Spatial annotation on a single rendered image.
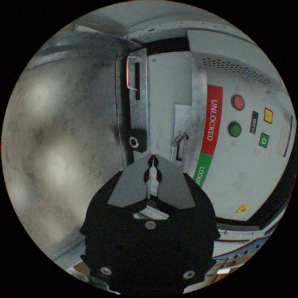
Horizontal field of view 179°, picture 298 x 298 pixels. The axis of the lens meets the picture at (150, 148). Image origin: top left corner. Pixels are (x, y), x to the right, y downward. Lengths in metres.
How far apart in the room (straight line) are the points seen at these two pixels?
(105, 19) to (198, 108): 0.35
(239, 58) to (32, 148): 0.34
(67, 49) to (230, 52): 0.28
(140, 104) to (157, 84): 0.07
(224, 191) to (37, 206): 0.50
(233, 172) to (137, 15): 0.47
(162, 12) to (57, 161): 0.41
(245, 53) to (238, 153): 0.21
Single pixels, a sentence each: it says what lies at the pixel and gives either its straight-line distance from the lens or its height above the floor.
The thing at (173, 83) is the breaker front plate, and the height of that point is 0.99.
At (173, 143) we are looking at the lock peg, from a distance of 0.21.
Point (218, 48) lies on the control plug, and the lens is 0.15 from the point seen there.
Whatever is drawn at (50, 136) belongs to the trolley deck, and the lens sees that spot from 0.23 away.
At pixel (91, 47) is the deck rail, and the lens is 0.29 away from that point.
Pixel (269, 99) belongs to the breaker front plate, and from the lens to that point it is 0.29.
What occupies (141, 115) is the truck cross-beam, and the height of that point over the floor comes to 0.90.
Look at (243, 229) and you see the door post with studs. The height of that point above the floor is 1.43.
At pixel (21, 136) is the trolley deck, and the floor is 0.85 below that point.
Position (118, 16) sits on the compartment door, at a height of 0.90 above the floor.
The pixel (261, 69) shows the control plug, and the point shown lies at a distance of 0.17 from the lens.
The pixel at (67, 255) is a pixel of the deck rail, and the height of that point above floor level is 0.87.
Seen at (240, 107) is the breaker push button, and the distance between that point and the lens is 0.24.
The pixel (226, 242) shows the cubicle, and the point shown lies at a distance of 0.63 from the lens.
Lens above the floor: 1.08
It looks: 29 degrees down
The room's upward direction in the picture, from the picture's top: 106 degrees clockwise
